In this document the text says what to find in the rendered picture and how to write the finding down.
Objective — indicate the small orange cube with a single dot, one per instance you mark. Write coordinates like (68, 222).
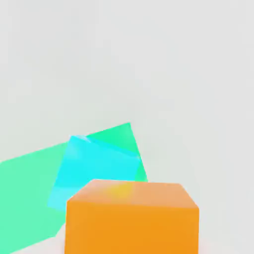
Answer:
(132, 224)

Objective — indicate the small cyan cube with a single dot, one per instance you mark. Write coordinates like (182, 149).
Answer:
(95, 164)

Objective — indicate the large green box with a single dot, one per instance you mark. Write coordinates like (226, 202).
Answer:
(25, 194)

